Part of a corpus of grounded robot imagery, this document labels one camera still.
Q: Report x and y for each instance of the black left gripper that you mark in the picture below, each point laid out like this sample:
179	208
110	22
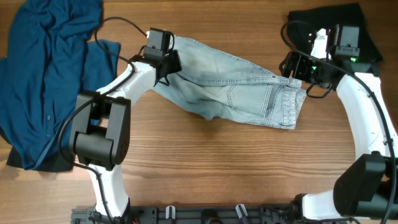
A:
176	61

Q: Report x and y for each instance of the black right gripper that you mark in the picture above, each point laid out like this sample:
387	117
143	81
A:
301	71

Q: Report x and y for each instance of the light blue denim shorts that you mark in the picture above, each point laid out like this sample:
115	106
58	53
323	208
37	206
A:
213	83

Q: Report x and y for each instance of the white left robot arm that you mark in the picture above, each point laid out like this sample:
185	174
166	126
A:
101	123

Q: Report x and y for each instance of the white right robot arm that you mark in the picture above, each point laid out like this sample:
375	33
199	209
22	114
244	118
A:
368	188

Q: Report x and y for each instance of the folded black garment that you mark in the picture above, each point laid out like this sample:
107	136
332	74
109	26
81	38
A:
329	21

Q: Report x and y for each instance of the blue shirt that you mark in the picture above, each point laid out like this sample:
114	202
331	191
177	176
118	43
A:
50	59

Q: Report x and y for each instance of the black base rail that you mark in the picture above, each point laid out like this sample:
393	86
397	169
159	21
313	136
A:
266	214

